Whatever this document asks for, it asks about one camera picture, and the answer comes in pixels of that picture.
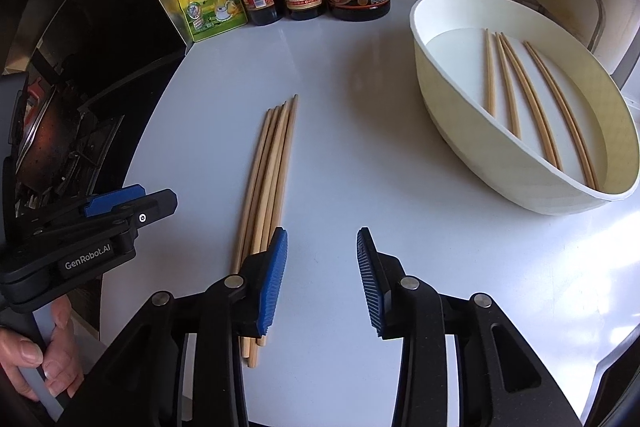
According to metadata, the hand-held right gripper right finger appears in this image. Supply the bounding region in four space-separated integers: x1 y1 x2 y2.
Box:
356 227 583 427

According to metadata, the row of wooden chopsticks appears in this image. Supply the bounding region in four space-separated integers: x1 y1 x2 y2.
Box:
481 28 601 192

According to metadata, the black gas stove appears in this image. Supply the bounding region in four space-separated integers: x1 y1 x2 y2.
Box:
15 107 126 220

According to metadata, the person's left hand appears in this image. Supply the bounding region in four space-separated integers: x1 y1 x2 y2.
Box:
0 297 84 404

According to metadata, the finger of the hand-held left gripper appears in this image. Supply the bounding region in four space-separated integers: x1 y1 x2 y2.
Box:
75 188 179 234
50 185 147 224

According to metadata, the dark cooking pot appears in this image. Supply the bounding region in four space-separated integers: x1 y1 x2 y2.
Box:
15 77 83 188

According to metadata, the metal tube rack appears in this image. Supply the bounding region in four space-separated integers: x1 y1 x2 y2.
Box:
517 0 606 52

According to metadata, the pile of wooden chopsticks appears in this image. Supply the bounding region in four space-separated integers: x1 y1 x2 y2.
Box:
231 94 300 369

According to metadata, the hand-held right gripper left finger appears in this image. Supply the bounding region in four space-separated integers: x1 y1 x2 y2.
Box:
62 227 289 427

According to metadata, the cream oval basin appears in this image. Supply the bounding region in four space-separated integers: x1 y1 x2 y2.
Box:
409 0 640 215

